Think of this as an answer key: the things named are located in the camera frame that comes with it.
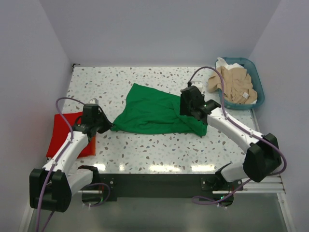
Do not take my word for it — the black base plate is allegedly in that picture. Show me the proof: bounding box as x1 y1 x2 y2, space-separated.
81 173 243 203

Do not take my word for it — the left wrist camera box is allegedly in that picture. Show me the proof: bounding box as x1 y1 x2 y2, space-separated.
88 98 98 104

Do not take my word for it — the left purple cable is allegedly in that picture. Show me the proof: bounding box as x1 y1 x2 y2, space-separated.
35 97 112 232

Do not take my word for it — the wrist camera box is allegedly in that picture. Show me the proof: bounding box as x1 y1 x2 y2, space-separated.
88 98 98 104
192 81 203 92

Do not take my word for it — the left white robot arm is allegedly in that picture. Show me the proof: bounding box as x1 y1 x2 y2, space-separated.
29 103 112 212

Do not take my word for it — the orange folded t shirt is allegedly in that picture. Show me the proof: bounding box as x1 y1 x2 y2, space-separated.
81 136 96 157

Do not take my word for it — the green polo shirt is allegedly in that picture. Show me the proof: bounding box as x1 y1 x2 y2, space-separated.
111 84 207 137

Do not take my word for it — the purple cable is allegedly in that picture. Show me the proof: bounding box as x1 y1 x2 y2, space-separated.
35 97 112 232
187 66 287 206

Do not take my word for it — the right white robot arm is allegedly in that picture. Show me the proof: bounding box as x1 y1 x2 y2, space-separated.
180 86 282 190

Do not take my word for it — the beige crumpled shirt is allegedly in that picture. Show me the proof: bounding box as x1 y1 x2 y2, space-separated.
216 66 258 104

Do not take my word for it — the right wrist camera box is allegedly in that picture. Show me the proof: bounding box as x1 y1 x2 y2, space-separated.
192 81 203 92

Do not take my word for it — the white crumpled shirt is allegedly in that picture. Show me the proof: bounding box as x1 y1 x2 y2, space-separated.
212 58 258 104

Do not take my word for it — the red folded t shirt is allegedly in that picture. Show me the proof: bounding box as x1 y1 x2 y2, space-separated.
46 112 82 158

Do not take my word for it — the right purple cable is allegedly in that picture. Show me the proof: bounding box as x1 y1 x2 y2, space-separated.
187 66 287 206

